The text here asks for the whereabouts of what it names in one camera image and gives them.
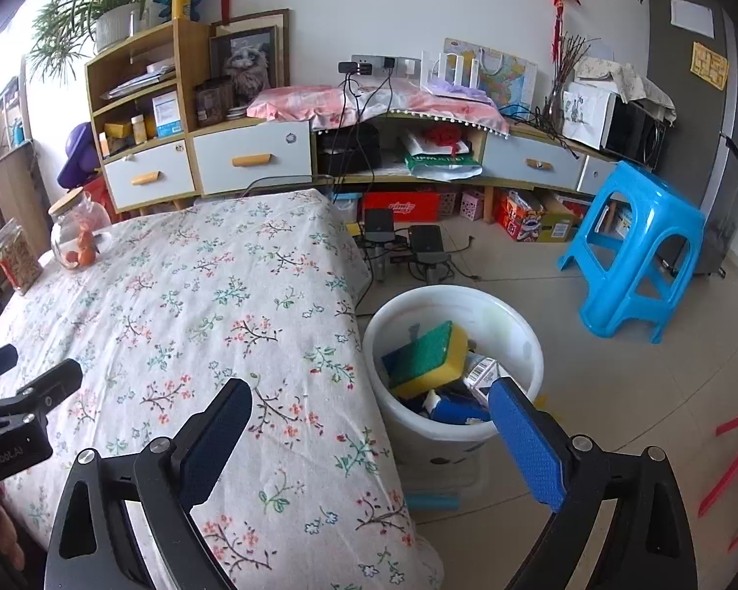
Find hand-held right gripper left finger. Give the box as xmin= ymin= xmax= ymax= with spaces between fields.
xmin=44 ymin=376 xmax=253 ymax=590

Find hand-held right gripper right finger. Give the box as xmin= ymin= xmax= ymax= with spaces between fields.
xmin=487 ymin=376 xmax=699 ymax=590

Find blue packet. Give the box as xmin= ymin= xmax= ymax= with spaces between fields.
xmin=433 ymin=398 xmax=492 ymax=425

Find white box with barcode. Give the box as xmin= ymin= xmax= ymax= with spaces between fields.
xmin=464 ymin=353 xmax=518 ymax=407

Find white plastic bucket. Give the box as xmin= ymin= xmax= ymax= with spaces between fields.
xmin=362 ymin=286 xmax=543 ymax=443

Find yellow and green sponge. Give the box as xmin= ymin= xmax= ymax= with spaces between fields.
xmin=381 ymin=320 xmax=470 ymax=400

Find person's left hand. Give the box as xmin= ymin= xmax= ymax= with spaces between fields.
xmin=0 ymin=484 xmax=26 ymax=575

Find clear plastic storage box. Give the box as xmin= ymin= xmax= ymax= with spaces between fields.
xmin=406 ymin=436 xmax=487 ymax=511

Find square jar with cereal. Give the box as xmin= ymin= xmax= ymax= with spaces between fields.
xmin=0 ymin=218 xmax=43 ymax=295

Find floral tablecloth table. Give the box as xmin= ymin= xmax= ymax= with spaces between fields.
xmin=0 ymin=189 xmax=444 ymax=590

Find round glass jar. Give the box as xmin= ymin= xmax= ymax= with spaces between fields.
xmin=49 ymin=189 xmax=113 ymax=272

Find red floor tape marks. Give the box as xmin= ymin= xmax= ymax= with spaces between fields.
xmin=695 ymin=406 xmax=738 ymax=551

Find colourful printed cardboard box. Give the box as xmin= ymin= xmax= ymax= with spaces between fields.
xmin=495 ymin=189 xmax=582 ymax=242

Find purple plastic object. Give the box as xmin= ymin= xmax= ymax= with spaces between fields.
xmin=57 ymin=123 xmax=105 ymax=188

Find red flat box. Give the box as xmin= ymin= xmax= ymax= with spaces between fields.
xmin=362 ymin=192 xmax=440 ymax=223

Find blue plastic stool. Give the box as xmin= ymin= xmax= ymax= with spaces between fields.
xmin=558 ymin=161 xmax=707 ymax=345

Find small white drawer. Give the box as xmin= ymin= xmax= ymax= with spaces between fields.
xmin=578 ymin=156 xmax=619 ymax=198

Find green and white bag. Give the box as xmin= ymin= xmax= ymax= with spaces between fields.
xmin=404 ymin=129 xmax=484 ymax=182

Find blue and white box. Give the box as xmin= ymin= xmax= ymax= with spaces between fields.
xmin=153 ymin=92 xmax=185 ymax=138

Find red knotted ornament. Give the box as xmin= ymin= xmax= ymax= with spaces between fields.
xmin=421 ymin=124 xmax=468 ymax=148

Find black printer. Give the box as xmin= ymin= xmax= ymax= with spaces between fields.
xmin=316 ymin=126 xmax=382 ymax=174

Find black microwave oven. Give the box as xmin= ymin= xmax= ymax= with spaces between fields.
xmin=562 ymin=89 xmax=668 ymax=173

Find white sheet with drawing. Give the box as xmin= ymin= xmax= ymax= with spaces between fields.
xmin=561 ymin=89 xmax=613 ymax=148

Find brown tin box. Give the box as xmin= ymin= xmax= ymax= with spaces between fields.
xmin=195 ymin=77 xmax=235 ymax=130

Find wooden cabinet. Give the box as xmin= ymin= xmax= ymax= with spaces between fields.
xmin=85 ymin=18 xmax=622 ymax=216

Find grey refrigerator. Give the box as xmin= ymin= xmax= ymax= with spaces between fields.
xmin=643 ymin=0 xmax=738 ymax=277

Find pink patterned cloth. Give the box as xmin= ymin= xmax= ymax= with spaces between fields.
xmin=246 ymin=85 xmax=511 ymax=136

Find potted green plant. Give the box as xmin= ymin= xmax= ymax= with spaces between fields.
xmin=28 ymin=0 xmax=182 ymax=81

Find map poster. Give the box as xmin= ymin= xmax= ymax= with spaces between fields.
xmin=444 ymin=38 xmax=537 ymax=115

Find dried twigs in vase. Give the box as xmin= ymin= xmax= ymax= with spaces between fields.
xmin=544 ymin=33 xmax=600 ymax=130

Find floral cloth cover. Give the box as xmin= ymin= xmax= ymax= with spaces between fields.
xmin=575 ymin=57 xmax=677 ymax=124

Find framed cat picture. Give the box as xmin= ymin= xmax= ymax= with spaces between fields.
xmin=209 ymin=9 xmax=291 ymax=112

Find white router with antennas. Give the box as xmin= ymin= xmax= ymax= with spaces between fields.
xmin=419 ymin=49 xmax=484 ymax=96

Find yellow paper note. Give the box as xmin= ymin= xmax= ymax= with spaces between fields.
xmin=690 ymin=42 xmax=730 ymax=92

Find white paper note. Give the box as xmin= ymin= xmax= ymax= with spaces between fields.
xmin=670 ymin=0 xmax=714 ymax=38

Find black floor cable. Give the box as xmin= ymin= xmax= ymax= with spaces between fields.
xmin=443 ymin=236 xmax=481 ymax=280

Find black floor device with handle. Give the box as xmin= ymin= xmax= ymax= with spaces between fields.
xmin=364 ymin=209 xmax=396 ymax=284
xmin=407 ymin=225 xmax=450 ymax=287

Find white drawer with wooden handle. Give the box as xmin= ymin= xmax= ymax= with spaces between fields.
xmin=192 ymin=121 xmax=313 ymax=196
xmin=103 ymin=140 xmax=196 ymax=210

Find grey drawer with wooden handle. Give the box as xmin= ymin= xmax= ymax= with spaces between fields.
xmin=483 ymin=134 xmax=585 ymax=190

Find wall socket strip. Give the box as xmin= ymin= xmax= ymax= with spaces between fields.
xmin=350 ymin=54 xmax=420 ymax=78

